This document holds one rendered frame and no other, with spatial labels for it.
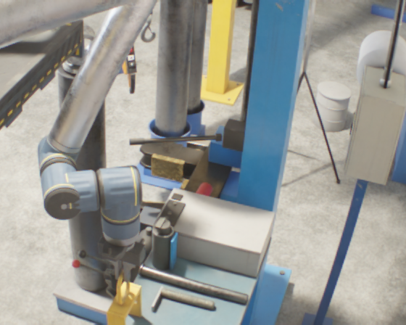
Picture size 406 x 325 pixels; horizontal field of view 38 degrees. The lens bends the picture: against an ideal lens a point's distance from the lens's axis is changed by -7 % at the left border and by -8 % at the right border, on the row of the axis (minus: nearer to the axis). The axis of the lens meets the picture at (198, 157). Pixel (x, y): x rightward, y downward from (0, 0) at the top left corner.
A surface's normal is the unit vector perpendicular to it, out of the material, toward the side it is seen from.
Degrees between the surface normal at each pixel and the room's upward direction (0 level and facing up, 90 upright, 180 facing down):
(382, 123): 90
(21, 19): 87
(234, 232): 0
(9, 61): 0
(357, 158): 90
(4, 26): 87
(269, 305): 0
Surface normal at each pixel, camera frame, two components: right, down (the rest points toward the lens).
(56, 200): 0.20, 0.51
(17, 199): 0.07, -0.81
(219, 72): -0.30, 0.54
